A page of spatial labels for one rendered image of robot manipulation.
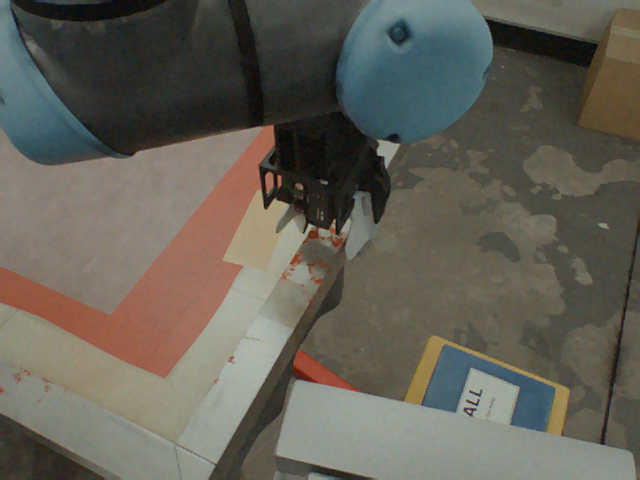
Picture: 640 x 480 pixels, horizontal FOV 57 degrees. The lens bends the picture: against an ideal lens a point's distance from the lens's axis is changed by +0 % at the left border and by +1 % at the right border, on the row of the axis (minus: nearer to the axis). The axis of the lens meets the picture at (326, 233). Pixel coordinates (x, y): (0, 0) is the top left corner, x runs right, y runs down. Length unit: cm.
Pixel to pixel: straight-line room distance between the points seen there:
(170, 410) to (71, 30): 37
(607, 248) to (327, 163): 164
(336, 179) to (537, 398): 25
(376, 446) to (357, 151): 29
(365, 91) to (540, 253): 170
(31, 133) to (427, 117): 17
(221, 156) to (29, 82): 48
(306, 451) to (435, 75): 17
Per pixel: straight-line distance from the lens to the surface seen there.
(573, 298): 187
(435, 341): 57
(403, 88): 27
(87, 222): 69
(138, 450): 50
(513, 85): 255
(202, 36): 26
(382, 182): 51
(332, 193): 45
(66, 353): 60
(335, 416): 25
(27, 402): 55
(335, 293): 105
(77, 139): 27
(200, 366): 56
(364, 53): 26
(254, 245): 62
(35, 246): 69
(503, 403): 53
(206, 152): 73
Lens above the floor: 144
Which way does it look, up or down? 50 degrees down
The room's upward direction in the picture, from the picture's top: straight up
